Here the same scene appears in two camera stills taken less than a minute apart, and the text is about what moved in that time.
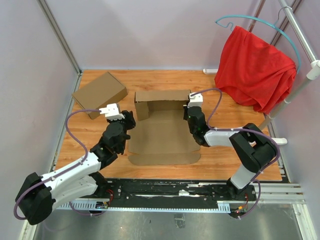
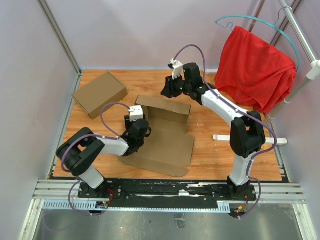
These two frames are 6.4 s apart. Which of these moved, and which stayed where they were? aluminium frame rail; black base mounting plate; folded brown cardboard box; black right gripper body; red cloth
Moved: black right gripper body
Stayed: red cloth; black base mounting plate; folded brown cardboard box; aluminium frame rail
